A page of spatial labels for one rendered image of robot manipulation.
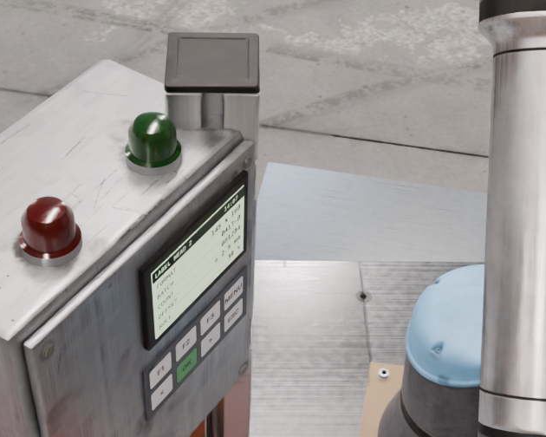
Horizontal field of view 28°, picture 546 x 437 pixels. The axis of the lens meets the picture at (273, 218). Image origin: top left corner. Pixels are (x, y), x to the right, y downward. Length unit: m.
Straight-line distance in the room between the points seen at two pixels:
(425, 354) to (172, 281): 0.48
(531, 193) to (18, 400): 0.36
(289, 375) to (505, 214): 0.58
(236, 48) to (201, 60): 0.02
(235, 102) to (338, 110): 2.41
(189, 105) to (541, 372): 0.30
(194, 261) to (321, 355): 0.75
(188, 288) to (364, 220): 0.90
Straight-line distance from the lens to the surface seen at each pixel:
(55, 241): 0.46
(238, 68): 0.52
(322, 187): 1.45
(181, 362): 0.56
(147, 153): 0.49
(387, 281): 1.34
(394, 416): 1.08
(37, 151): 0.52
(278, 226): 1.40
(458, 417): 0.99
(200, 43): 0.54
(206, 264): 0.53
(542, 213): 0.70
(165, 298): 0.51
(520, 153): 0.71
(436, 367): 0.95
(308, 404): 1.21
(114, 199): 0.49
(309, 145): 2.80
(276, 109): 2.91
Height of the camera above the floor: 1.81
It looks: 44 degrees down
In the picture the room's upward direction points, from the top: 3 degrees clockwise
